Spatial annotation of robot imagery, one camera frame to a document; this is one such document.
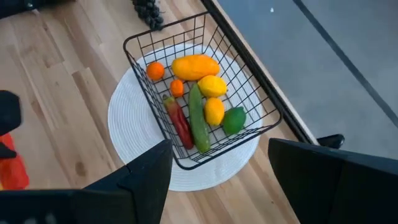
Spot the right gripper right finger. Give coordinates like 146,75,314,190
267,138,398,224

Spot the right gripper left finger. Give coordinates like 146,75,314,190
83,139,174,224

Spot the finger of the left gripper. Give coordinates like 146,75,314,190
0,141,18,160
0,90,23,136

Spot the orange red carrot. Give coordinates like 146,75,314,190
0,133,30,190

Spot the dark red green pepper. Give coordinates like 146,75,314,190
162,94,195,151

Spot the green cucumber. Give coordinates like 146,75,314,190
188,82,211,154

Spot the orange-tinted yellow lemon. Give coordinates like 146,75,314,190
203,97,226,127

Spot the small orange tangerine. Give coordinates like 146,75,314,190
169,78,185,98

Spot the green lime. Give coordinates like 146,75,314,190
221,106,247,136

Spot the round orange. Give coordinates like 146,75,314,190
146,61,166,82

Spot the bright yellow lemon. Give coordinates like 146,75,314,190
197,75,228,98

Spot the yellow orange mango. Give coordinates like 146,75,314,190
171,54,221,82

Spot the dark purple grape bunch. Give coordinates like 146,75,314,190
132,0,165,31

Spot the white round placemat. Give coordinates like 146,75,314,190
107,42,264,192

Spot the black wire basket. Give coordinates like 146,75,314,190
123,11,283,171

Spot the black frame bracket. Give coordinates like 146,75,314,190
316,133,346,150

